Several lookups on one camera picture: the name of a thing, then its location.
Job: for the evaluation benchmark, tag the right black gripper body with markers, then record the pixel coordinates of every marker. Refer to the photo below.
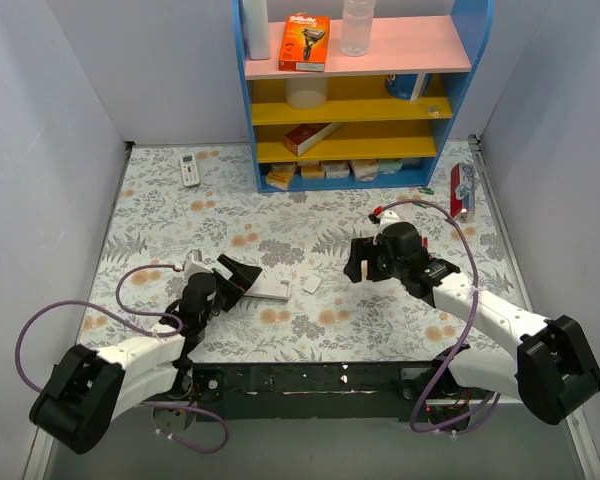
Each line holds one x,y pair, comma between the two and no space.
368,263

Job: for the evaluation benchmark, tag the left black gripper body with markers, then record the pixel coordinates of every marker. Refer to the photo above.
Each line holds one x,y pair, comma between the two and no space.
225,286

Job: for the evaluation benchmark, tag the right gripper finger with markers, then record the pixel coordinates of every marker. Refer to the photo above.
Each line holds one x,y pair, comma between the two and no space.
362,249
353,270

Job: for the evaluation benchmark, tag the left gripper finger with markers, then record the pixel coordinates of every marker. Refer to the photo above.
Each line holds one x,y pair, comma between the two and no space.
240,283
239,270

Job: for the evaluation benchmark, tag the grey white remote control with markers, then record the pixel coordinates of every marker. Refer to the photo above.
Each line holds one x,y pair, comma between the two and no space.
272,289

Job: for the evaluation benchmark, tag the white battery cover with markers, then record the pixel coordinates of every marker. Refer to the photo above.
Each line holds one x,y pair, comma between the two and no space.
311,284

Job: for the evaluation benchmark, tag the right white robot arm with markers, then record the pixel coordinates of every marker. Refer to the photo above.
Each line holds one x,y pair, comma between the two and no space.
550,366

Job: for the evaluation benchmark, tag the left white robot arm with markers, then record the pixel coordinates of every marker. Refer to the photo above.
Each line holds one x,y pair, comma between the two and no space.
89,388

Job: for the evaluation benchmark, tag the small white remote control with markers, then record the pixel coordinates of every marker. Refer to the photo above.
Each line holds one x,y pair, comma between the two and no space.
189,171

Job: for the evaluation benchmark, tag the white tan small box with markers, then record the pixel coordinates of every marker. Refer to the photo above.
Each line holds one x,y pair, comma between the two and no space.
364,170

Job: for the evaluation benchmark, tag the pale green small box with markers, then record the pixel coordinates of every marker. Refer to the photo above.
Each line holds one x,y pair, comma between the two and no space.
389,166

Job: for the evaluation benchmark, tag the white orange small box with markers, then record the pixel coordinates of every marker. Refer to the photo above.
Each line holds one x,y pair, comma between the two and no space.
312,171

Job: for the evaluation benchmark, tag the floral tablecloth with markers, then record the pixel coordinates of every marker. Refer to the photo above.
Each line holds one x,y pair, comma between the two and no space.
291,236

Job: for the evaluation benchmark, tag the yellow orange small box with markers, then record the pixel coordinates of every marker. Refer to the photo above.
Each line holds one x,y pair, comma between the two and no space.
280,179

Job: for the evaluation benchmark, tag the red toothpaste box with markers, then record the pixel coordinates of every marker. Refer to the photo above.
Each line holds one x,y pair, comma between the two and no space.
462,192

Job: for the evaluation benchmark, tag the red white long box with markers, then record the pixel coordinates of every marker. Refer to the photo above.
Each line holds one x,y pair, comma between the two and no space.
305,136

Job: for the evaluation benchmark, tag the blue shelf unit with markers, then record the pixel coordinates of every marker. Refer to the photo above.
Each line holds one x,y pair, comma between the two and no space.
375,124

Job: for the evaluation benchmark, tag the white translucent cup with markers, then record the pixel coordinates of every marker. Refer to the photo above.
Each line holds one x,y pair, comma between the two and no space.
306,93

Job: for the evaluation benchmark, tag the blue white can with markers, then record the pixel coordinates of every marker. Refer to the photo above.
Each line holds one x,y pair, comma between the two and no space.
408,87

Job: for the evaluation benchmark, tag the orange razor box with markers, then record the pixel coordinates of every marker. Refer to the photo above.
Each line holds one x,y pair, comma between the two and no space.
305,43

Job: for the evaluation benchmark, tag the clear plastic bottle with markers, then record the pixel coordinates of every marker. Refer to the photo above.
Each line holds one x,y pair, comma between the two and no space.
356,27

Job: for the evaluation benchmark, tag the white bottle on shelf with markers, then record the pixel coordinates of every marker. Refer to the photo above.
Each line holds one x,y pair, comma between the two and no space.
257,29

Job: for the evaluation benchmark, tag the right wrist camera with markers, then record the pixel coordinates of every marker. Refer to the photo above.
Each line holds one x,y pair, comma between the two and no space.
382,219

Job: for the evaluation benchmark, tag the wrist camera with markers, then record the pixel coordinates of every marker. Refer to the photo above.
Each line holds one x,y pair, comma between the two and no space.
382,219
193,264

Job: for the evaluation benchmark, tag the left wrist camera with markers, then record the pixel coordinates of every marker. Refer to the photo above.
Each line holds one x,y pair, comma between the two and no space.
193,264

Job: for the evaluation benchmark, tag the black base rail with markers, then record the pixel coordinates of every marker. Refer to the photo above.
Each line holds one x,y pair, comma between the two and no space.
306,390

